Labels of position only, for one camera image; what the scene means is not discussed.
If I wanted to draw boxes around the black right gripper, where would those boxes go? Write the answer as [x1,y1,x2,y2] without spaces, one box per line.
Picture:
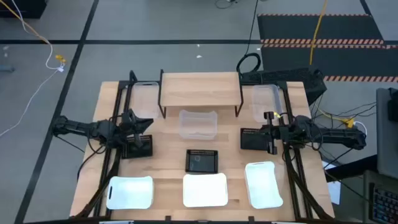
[252,111,284,156]

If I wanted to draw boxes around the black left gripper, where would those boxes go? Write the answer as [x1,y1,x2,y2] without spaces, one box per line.
[119,108,155,149]

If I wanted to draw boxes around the black slotted plastic basket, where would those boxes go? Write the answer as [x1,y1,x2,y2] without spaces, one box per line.
[240,127,271,152]
[185,149,219,174]
[121,134,154,160]

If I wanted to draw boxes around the clear plastic basket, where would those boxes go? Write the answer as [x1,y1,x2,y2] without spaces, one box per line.
[251,84,283,124]
[132,81,160,119]
[178,109,218,141]

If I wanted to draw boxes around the wooden shelf with black legs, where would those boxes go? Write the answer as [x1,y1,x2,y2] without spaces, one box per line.
[157,70,244,119]

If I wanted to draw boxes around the white lid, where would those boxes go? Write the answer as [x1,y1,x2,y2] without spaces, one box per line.
[105,175,155,211]

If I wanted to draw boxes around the black perforated computer case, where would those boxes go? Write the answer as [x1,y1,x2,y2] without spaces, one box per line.
[241,67,328,105]

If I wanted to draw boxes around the white paper sheet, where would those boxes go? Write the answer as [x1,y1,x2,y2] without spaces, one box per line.
[322,160,343,206]

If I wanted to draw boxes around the black beam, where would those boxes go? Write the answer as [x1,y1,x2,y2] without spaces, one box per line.
[323,154,379,183]

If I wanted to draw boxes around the black hazard-striped ramp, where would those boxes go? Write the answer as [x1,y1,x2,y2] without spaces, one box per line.
[257,13,398,83]

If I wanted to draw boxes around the grey cabinet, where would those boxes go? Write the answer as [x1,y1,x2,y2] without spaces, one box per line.
[376,87,398,180]

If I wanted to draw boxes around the grey desk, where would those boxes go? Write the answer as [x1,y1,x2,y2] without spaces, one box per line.
[362,169,398,224]

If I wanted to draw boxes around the black device on cabinet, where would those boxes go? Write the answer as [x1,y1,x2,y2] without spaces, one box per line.
[387,88,398,122]

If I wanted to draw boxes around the black computer keyboard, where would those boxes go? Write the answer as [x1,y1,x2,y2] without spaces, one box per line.
[368,183,398,224]

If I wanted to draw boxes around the black box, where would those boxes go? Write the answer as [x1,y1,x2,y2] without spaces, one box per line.
[0,0,47,19]

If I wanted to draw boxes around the black aluminium rig frame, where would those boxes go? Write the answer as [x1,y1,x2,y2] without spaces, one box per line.
[74,70,335,223]

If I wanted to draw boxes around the black arm base cable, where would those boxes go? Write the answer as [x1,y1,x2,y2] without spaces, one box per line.
[76,144,106,182]

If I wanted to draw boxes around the thick black coiled cable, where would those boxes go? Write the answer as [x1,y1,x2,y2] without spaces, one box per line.
[235,0,262,77]

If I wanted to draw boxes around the yellow cable with plug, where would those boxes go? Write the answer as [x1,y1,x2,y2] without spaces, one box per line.
[312,102,355,129]

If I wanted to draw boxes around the white floor cable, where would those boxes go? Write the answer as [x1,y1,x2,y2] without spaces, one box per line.
[0,0,66,138]

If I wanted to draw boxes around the white looped cable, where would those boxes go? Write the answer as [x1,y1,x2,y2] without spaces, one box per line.
[354,120,368,136]

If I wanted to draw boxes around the yellow floor cable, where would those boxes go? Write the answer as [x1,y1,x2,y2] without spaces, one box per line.
[0,0,67,65]
[309,0,329,66]

